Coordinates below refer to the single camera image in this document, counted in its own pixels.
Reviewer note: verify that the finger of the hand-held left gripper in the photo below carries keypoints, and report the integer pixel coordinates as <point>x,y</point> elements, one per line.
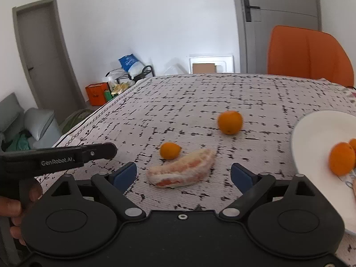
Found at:
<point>100,150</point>

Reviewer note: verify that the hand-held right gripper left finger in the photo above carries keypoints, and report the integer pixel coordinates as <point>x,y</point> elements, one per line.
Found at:
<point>125,177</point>

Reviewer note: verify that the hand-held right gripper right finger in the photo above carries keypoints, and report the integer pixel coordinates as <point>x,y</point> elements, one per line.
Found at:
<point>242,177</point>

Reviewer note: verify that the small orange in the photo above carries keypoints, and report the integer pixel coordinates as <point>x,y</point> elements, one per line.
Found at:
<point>170,150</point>
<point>353,145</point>

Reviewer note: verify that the medium orange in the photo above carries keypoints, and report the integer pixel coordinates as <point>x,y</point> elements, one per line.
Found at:
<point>229,122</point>

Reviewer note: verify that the large peeled pomelo segment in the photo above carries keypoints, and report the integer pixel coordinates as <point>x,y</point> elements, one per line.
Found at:
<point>183,168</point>

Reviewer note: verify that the white bowl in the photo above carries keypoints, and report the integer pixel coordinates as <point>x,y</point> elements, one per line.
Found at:
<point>311,144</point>

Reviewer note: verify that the large orange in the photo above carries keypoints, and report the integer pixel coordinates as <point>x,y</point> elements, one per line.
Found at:
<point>342,158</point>

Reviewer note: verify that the person's left hand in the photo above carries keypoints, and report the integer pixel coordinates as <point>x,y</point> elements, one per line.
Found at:
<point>11,205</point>

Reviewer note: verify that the green cloth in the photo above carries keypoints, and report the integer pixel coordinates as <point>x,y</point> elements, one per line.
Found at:
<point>18,143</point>

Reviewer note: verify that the green camouflage bag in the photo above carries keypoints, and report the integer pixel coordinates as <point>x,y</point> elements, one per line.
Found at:
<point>76,121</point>

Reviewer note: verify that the grey cushion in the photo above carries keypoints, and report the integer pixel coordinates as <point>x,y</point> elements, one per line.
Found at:
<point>41,125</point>

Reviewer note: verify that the grey sofa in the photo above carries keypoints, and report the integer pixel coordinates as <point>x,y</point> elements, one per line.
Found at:
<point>9,114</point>

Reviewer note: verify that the green box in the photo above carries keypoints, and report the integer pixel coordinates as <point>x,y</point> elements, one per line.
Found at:
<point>108,96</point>

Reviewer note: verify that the orange box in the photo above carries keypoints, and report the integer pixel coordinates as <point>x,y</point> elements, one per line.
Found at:
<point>96,94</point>

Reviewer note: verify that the yellow slippers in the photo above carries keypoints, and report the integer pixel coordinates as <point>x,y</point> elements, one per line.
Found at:
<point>120,88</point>

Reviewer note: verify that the patterned grey tablecloth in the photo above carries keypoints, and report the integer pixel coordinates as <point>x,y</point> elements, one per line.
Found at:
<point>194,100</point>

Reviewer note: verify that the blue and white bag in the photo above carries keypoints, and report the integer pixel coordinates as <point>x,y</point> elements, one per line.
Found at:
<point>130,65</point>

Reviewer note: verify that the grey-green door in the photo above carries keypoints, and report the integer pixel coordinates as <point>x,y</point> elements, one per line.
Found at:
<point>41,55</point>

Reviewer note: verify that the clear plastic bag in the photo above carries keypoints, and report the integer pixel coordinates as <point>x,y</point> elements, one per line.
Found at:
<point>175,69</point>

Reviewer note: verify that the brown cardboard piece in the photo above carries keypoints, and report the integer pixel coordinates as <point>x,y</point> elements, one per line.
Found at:
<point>203,68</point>

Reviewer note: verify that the white foam tray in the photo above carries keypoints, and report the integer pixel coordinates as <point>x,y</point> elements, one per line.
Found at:
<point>222,59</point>

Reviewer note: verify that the orange chair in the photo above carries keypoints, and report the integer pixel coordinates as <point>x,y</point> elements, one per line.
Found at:
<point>306,52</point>

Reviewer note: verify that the grey door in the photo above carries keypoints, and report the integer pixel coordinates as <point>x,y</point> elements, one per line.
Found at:
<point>281,39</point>

